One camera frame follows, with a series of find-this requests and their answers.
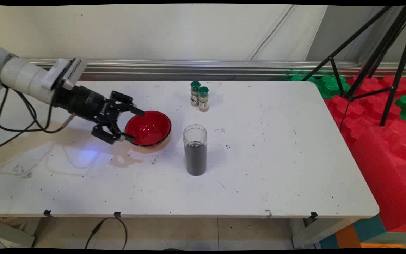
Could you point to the black tripod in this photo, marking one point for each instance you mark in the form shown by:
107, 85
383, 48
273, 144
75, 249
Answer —
378, 53

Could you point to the black tape clip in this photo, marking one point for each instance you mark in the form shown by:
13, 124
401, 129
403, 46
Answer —
47, 212
117, 214
314, 215

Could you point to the large green foam puzzle piece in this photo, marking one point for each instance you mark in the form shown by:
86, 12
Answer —
330, 86

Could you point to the clear jar of black grains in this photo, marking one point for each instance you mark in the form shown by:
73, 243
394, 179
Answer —
195, 155

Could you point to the green-lid spice jar dark label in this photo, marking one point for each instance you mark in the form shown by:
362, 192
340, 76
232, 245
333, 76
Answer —
195, 95

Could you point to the grey angled table leg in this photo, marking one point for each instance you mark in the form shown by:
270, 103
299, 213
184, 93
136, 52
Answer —
315, 234
9, 233

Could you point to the flat green foam puzzle piece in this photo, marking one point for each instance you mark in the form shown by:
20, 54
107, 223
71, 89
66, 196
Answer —
300, 77

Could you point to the green-lid spice jar pale label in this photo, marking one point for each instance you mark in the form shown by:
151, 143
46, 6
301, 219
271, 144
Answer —
203, 100

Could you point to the white grey wrist camera box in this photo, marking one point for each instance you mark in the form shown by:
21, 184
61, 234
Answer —
63, 72

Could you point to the aluminium rail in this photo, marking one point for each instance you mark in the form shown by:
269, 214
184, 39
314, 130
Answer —
224, 67

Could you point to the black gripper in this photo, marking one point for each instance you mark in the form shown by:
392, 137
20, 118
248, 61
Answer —
83, 102

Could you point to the teal and orange foam mat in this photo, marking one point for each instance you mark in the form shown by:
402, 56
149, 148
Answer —
368, 229

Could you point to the red bowl with black rim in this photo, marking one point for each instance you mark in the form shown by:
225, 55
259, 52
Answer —
150, 128

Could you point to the red foam puzzle floor mat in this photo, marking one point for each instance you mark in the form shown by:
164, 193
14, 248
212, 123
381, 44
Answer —
358, 106

